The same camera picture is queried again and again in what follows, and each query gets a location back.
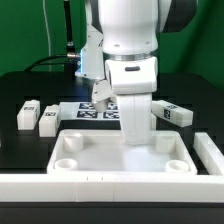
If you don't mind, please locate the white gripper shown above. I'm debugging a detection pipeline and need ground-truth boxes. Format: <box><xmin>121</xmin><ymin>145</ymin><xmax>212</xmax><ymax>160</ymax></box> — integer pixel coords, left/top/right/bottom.
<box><xmin>92</xmin><ymin>57</ymin><xmax>157</xmax><ymax>145</ymax></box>

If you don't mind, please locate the white desk top tray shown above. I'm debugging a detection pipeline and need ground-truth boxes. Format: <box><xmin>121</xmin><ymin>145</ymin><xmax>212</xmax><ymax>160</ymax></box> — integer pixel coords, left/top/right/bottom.
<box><xmin>47</xmin><ymin>129</ymin><xmax>197</xmax><ymax>175</ymax></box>

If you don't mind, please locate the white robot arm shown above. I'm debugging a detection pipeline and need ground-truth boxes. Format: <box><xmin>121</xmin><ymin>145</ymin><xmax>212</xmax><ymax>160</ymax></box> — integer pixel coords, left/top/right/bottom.
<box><xmin>76</xmin><ymin>0</ymin><xmax>198</xmax><ymax>145</ymax></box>

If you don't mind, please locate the white fiducial marker plate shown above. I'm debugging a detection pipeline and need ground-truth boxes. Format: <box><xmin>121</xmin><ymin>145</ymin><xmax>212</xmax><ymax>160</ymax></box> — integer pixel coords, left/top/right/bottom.
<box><xmin>60</xmin><ymin>102</ymin><xmax>119</xmax><ymax>121</ymax></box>

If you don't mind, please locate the white L-shaped obstacle fence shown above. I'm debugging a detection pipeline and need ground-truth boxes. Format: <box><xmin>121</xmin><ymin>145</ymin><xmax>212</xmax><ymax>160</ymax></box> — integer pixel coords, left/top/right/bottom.
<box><xmin>0</xmin><ymin>132</ymin><xmax>224</xmax><ymax>203</ymax></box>

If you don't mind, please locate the black vertical cable with connector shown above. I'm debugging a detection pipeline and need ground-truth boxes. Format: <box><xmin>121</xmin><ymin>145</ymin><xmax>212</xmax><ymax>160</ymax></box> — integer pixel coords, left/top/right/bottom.
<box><xmin>63</xmin><ymin>0</ymin><xmax>81</xmax><ymax>62</ymax></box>

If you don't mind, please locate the black cable on table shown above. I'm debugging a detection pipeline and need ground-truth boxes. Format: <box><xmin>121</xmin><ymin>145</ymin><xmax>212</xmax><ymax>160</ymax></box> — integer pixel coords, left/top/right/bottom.
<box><xmin>23</xmin><ymin>54</ymin><xmax>81</xmax><ymax>72</ymax></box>

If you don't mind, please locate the thin white hanging cable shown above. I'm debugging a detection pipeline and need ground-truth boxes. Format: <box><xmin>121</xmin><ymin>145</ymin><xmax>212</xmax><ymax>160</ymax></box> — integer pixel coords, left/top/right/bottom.
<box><xmin>41</xmin><ymin>0</ymin><xmax>53</xmax><ymax>72</ymax></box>

